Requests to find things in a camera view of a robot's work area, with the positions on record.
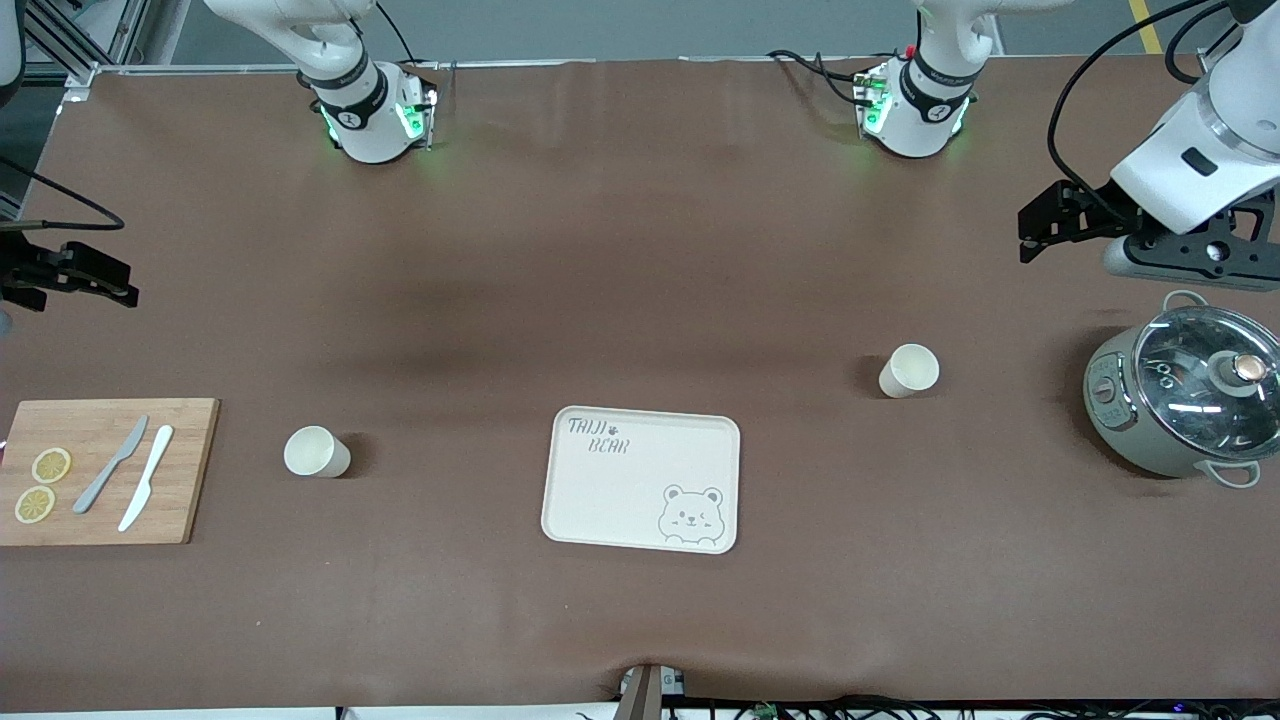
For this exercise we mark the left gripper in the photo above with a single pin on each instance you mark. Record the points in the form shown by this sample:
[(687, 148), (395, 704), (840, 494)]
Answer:
[(1093, 212)]

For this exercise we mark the white plastic cup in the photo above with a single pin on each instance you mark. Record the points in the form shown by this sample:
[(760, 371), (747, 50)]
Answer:
[(310, 450), (912, 368)]

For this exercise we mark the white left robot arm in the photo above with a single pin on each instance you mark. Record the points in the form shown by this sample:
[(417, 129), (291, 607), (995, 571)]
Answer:
[(925, 110)]

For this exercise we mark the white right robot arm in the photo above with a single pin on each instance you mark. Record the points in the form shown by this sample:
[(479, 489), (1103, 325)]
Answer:
[(365, 130)]

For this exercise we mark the yellow lemon slice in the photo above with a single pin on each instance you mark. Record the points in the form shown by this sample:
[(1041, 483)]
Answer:
[(35, 504), (51, 465)]

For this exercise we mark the grey plastic knife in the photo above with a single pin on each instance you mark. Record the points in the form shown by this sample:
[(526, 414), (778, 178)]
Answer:
[(110, 465)]

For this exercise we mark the glass pot lid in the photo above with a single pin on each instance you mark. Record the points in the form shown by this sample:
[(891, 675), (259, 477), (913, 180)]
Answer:
[(1180, 400)]

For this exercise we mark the white plastic knife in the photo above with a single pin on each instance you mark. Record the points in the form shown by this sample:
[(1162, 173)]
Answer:
[(146, 478)]

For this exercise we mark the grey-green cooking pot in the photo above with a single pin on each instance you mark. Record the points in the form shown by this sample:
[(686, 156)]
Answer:
[(1120, 430)]

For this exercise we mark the wooden cutting board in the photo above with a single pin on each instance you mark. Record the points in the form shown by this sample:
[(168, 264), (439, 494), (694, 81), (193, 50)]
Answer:
[(190, 480)]

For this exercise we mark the beige bear print tray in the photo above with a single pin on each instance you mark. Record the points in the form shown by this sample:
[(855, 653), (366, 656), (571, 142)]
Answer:
[(620, 490)]

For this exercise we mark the metal table edge clamp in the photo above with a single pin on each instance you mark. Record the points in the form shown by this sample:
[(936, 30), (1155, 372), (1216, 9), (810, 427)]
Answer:
[(645, 695)]

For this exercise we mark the aluminium frame profile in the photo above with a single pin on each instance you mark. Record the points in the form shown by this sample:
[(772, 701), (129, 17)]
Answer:
[(75, 75), (1225, 50)]

